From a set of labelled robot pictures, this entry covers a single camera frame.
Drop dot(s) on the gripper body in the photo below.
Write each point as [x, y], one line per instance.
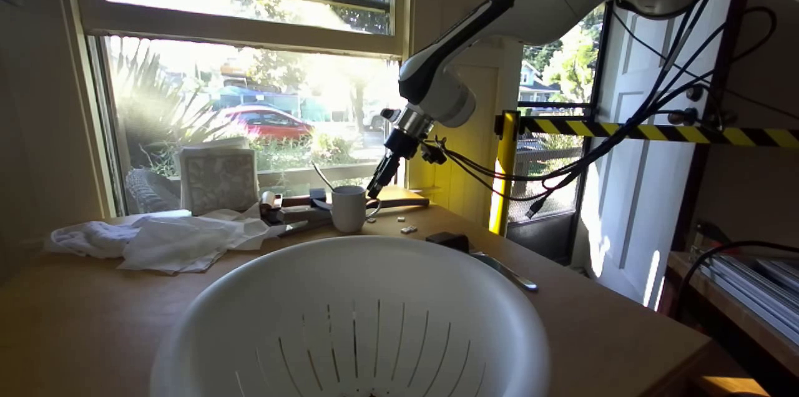
[401, 145]

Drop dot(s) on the white mug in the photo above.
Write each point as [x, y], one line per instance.
[347, 210]

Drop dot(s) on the wooden cutting board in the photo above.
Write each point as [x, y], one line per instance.
[399, 198]

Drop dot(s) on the metal spoon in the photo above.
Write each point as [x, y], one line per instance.
[323, 177]

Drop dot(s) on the small black box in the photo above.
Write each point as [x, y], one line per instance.
[447, 241]

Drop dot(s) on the white plastic colander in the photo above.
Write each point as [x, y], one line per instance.
[349, 297]

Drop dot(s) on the white square patterned tile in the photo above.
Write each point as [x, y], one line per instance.
[218, 181]

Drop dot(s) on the window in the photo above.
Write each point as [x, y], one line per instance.
[249, 22]

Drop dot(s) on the white crumpled cloth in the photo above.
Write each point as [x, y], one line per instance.
[168, 241]

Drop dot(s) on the grey woven basket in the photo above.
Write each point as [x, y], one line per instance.
[150, 192]

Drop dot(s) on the white door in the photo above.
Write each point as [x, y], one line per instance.
[649, 210]

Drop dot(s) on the yellow black striped barrier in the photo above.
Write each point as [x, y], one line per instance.
[661, 132]

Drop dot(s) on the wooden shelf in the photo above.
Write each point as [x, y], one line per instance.
[718, 313]

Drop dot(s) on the stack of books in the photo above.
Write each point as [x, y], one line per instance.
[758, 294]

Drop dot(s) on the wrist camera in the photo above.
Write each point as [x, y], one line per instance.
[433, 152]

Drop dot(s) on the yellow post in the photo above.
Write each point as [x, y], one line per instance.
[503, 178]

